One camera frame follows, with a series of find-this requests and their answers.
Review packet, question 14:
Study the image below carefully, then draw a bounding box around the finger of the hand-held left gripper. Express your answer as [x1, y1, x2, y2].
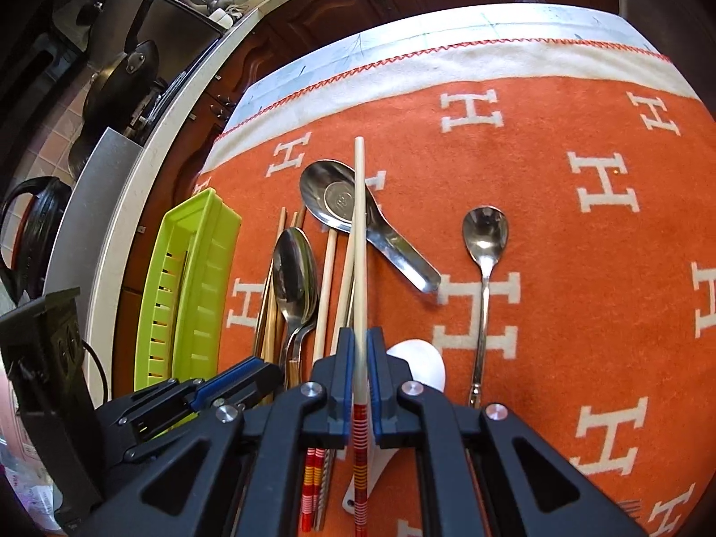
[126, 363, 283, 462]
[115, 357, 265, 423]

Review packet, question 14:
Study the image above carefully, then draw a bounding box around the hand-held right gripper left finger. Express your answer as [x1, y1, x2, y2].
[103, 327, 356, 537]

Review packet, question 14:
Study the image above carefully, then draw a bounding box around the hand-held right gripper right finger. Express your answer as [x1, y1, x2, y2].
[366, 327, 650, 537]

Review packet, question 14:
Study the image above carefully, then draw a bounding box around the white ceramic spoon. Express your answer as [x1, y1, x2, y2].
[341, 340, 447, 516]

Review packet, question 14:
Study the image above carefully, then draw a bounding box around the light chopstick red striped end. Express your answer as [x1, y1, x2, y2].
[301, 228, 339, 517]
[354, 137, 371, 537]
[316, 224, 357, 532]

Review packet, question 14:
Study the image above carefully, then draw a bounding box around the large steel spoon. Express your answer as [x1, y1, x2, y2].
[272, 227, 320, 395]

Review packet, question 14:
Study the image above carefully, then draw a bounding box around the green plastic utensil tray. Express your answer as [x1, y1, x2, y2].
[134, 187, 243, 395]

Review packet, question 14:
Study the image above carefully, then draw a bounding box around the steel fork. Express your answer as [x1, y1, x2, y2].
[612, 495, 644, 522]

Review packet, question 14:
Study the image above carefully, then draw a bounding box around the small steel spoon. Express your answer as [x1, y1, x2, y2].
[462, 206, 510, 408]

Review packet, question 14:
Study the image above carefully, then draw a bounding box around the orange printed blanket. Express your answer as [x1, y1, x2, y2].
[190, 39, 716, 537]

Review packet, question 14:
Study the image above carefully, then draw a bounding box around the black wok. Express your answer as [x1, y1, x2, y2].
[67, 0, 163, 180]

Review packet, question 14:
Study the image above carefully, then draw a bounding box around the black cable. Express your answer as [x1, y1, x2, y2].
[78, 337, 111, 406]

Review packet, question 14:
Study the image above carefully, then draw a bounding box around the metal utensil handle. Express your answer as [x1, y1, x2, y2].
[299, 160, 443, 293]

